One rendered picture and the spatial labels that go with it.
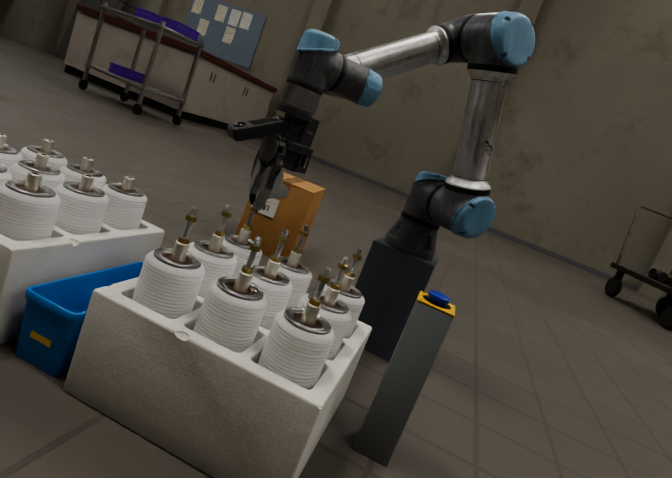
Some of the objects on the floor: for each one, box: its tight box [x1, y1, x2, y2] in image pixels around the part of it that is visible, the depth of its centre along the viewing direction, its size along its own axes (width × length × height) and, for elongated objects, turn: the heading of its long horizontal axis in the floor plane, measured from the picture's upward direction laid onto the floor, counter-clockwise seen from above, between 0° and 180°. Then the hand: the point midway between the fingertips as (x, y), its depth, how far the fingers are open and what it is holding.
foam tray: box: [63, 277, 372, 478], centre depth 89 cm, size 39×39×18 cm
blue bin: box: [16, 262, 144, 377], centre depth 92 cm, size 30×11×12 cm, turn 101°
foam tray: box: [0, 219, 165, 344], centre depth 100 cm, size 39×39×18 cm
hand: (253, 200), depth 98 cm, fingers open, 3 cm apart
